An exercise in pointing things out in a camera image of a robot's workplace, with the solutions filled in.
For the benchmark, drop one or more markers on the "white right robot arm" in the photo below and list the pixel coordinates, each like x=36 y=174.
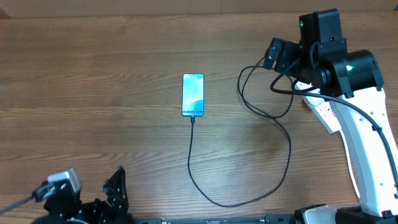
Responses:
x=353 y=85

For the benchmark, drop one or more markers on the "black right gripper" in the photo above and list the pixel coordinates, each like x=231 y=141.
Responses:
x=288 y=55

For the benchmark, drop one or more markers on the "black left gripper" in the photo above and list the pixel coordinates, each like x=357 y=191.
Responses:
x=118 y=198

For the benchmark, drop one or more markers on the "Samsung Galaxy smartphone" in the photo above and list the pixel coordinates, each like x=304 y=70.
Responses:
x=193 y=94

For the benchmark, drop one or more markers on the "white power strip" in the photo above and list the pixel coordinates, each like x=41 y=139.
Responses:
x=324 y=113

